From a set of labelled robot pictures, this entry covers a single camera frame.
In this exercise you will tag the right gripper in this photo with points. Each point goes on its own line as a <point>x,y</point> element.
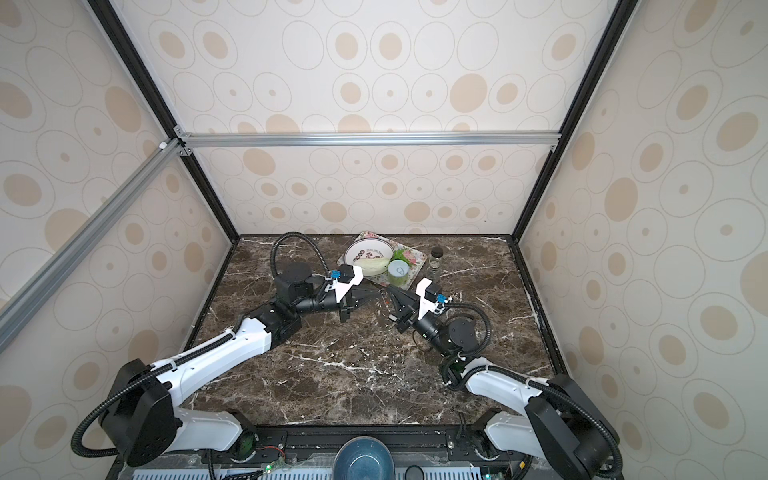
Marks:
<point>409,319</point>

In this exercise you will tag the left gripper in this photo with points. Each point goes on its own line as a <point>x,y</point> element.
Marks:
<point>345,305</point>

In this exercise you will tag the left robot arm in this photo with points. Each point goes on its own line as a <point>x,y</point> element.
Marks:
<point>143,418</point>

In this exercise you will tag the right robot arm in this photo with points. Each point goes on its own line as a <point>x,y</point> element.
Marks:
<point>548,418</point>

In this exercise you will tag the pale cabbage piece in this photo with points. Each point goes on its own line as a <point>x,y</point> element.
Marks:
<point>372,267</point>

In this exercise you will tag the green tin can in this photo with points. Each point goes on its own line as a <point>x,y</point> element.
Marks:
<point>398,272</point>

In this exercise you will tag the empty glass shaker silver lid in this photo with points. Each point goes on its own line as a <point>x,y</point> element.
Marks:
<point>431,276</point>

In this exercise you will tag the floral rectangular tray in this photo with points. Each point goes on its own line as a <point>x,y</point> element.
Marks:
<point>417,257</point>

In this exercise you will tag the white plate with rim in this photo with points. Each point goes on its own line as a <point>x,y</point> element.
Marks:
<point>369,247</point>

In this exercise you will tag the green leaf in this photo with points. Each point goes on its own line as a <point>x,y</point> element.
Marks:
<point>400,255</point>

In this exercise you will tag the blue bowl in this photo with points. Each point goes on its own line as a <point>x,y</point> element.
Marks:
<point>363,458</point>

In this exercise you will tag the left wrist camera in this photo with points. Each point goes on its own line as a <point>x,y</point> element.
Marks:
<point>343,279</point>

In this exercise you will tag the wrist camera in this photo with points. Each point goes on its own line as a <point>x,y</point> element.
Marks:
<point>343,279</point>
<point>431,298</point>

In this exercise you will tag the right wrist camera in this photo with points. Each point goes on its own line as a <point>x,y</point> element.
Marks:
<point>431,298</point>

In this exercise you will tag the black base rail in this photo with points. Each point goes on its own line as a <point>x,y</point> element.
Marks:
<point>459,451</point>

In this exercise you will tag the horizontal aluminium rail back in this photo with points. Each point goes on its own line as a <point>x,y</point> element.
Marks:
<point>370,139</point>

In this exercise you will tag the diagonal aluminium rail left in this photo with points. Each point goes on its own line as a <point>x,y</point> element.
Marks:
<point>38,290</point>

